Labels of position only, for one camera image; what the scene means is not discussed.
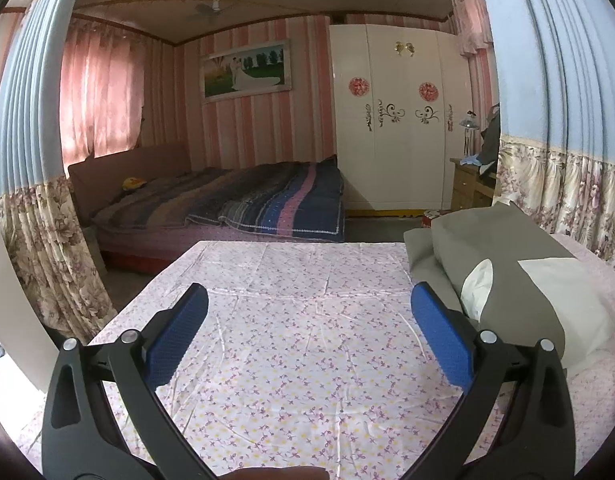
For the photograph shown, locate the framed wall picture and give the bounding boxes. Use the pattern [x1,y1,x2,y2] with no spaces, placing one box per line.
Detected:
[200,38,293,105]

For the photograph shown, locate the wooden nightstand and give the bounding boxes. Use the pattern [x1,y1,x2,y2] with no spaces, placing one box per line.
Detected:
[450,156,498,213]

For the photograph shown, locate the ceiling fan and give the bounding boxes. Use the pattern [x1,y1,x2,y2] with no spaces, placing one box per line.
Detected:
[188,0,238,23]

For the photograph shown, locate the person's left hand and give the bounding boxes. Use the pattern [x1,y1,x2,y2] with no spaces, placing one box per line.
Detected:
[226,466,329,480]

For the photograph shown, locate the white wardrobe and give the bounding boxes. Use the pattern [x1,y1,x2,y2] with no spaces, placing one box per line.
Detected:
[329,23,473,217]

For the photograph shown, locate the white panel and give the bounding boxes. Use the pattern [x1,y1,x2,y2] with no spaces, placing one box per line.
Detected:
[0,212,53,391]

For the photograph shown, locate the small table lamp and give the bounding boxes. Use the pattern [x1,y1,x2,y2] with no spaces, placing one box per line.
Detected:
[460,110,479,158]

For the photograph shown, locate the bed with brown headboard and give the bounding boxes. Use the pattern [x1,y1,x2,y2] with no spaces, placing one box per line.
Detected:
[68,141,347,273]

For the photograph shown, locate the olive and white jacket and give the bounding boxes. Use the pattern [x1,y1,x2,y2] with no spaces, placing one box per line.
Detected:
[403,201,615,376]

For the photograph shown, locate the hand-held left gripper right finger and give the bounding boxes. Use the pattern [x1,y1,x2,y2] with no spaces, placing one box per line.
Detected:
[410,282,575,480]

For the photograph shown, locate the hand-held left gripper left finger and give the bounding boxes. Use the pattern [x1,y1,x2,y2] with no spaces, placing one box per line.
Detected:
[42,282,218,480]

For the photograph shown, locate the pink window curtain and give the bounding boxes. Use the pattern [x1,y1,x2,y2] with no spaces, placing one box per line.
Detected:
[60,17,148,166]

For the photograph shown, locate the striped blue pink blanket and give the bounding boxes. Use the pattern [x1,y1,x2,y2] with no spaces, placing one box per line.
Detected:
[92,156,345,238]

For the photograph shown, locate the dark hanging clothes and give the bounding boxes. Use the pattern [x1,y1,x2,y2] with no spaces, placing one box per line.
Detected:
[480,105,503,176]

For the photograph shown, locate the blue floral curtain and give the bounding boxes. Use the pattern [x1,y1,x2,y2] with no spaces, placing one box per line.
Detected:
[0,0,116,341]
[470,0,615,266]

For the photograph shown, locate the floral bed sheet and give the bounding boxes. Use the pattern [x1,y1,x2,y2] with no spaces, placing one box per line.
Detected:
[12,240,615,480]

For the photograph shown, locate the small pink valance curtain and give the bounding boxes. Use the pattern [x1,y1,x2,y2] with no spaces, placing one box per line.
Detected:
[452,0,493,58]

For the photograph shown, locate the red floral stool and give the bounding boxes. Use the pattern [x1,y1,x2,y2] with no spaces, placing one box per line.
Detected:
[421,209,455,231]

